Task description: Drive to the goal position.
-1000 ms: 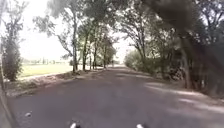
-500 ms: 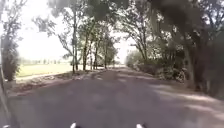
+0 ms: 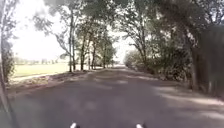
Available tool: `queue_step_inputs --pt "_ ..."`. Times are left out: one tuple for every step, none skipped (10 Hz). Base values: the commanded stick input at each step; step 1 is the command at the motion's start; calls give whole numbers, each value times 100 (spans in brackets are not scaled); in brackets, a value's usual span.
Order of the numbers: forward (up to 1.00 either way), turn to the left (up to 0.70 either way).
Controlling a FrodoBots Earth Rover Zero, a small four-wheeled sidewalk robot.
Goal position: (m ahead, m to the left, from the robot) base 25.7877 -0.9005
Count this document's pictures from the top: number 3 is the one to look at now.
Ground grey asphalt road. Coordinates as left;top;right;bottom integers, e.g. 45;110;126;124
0;66;224;128

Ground row of trees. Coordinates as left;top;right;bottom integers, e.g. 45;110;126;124
33;0;118;73

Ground dense trees and bushes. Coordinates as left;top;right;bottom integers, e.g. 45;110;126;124
114;0;224;99

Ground brown dirt verge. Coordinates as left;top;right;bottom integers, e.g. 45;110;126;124
5;69;101;98

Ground green grass field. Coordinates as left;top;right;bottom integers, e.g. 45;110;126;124
11;62;88;79

